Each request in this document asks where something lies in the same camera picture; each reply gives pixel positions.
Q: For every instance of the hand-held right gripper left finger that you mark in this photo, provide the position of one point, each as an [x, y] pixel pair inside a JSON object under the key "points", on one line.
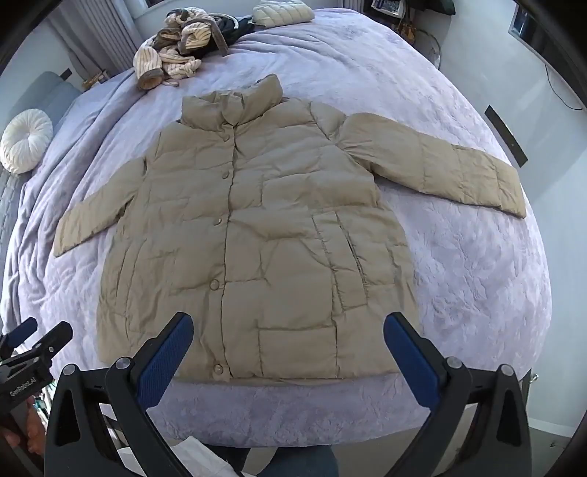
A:
{"points": [[160, 362]]}

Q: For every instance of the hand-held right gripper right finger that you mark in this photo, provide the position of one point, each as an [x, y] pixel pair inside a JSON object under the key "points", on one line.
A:
{"points": [[412, 362]]}

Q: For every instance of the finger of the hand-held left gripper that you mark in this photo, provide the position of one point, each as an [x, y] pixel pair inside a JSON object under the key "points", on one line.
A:
{"points": [[48, 344], [20, 334]]}

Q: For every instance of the beige puffer jacket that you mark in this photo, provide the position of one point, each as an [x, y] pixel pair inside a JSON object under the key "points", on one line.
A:
{"points": [[275, 229]]}

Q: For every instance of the dark hanging clothes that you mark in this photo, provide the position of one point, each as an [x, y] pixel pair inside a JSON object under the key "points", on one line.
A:
{"points": [[429, 16]]}

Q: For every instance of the person's left hand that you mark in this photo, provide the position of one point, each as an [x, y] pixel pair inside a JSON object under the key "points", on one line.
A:
{"points": [[36, 429]]}

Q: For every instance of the lavender plush blanket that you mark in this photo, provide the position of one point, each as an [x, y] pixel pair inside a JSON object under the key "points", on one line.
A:
{"points": [[458, 298]]}

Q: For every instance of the white cloth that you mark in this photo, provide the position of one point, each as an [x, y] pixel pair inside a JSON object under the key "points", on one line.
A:
{"points": [[199, 458]]}

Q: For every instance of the grey quilted bedsheet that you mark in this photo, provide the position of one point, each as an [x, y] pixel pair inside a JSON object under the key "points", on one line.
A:
{"points": [[8, 211]]}

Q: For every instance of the round white pillow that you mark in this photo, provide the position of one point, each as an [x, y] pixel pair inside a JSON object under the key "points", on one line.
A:
{"points": [[25, 140]]}

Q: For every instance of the grey-blue headboard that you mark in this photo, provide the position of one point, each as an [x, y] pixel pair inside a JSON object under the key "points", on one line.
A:
{"points": [[52, 94]]}

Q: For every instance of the grey curtain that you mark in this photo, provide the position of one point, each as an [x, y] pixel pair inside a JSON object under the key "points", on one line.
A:
{"points": [[103, 32]]}

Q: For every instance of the cream striped garment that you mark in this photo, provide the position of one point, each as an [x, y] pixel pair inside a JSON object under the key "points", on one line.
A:
{"points": [[183, 46]]}

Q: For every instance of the dark garment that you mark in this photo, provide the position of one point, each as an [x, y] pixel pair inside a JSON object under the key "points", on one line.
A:
{"points": [[234, 30]]}

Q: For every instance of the patterned box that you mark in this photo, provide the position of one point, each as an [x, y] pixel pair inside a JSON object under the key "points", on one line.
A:
{"points": [[387, 7]]}

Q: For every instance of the window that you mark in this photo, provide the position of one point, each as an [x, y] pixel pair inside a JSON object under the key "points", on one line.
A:
{"points": [[520, 20]]}

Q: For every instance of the white quilted jacket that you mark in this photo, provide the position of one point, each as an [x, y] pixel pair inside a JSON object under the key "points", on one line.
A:
{"points": [[282, 13]]}

